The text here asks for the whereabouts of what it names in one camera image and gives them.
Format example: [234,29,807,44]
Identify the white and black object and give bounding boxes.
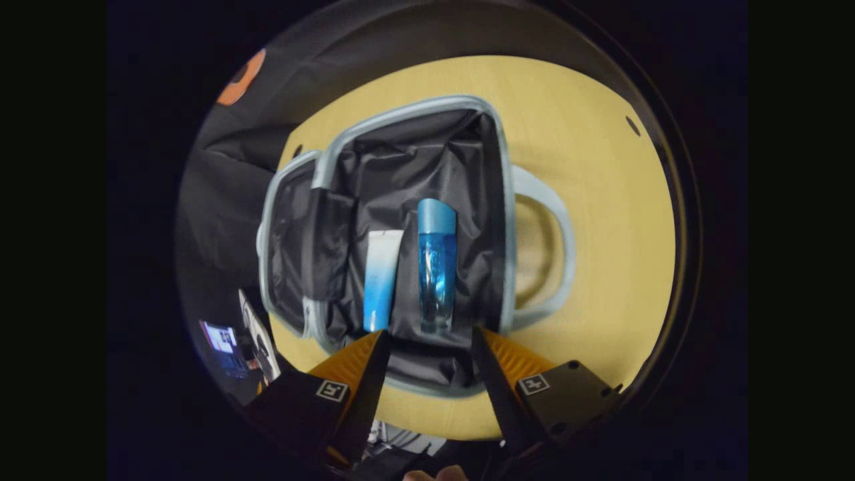
[238,289,283,383]

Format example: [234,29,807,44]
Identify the blue transparent bottle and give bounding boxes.
[417,198,458,335]

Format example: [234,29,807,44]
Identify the light blue suitcase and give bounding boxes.
[256,94,576,399]

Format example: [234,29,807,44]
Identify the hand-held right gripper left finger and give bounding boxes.
[242,329,393,472]

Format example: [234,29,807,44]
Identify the white and blue tube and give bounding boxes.
[363,229,405,333]

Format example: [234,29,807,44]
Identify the lit computer screen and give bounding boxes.
[199,321,240,355]

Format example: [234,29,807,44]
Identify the black backdrop cloth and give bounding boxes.
[175,0,669,321]

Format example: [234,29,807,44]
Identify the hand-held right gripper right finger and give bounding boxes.
[470,325,623,456]

